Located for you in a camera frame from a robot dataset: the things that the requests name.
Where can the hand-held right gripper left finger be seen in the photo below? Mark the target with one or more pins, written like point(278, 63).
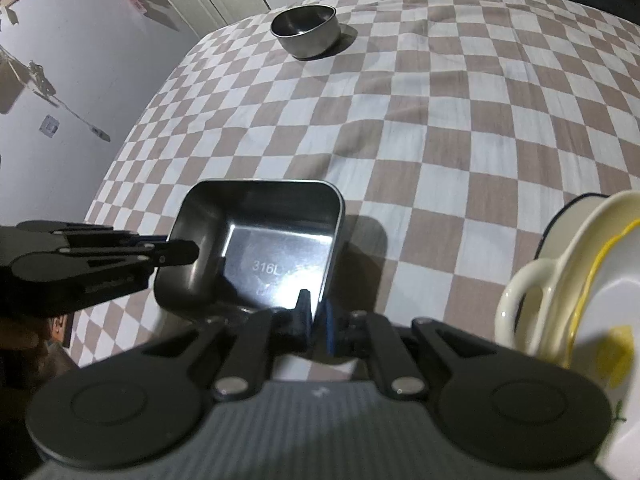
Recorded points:
point(299, 325)

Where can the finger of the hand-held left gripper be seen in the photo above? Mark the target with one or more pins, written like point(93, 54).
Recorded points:
point(100, 234)
point(165, 254)

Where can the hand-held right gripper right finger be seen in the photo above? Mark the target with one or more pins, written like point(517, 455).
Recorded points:
point(327, 330)

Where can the large rectangular steel container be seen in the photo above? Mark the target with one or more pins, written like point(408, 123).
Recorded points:
point(270, 240)

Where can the lemon print ceramic bowl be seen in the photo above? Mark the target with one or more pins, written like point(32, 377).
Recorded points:
point(615, 385)

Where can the brown white checkered tablecloth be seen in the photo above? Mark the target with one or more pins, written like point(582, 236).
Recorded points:
point(425, 110)

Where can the small round steel bowl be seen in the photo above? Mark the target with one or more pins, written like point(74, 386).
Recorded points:
point(307, 30)

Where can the small grey wall sticker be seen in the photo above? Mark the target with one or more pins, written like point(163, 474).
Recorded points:
point(50, 125)

